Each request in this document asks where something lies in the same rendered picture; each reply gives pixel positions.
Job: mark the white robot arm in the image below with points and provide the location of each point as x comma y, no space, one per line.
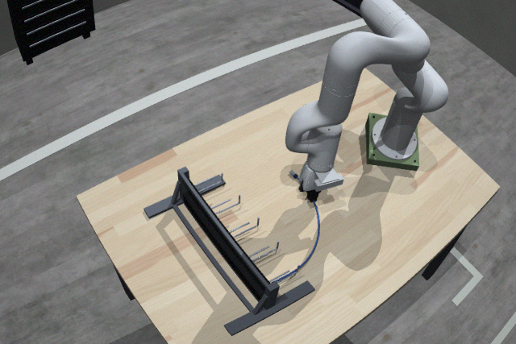
401,41

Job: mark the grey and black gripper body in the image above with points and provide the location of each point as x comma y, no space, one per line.
308,175

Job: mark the dark grey network rack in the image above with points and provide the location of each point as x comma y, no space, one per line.
238,260

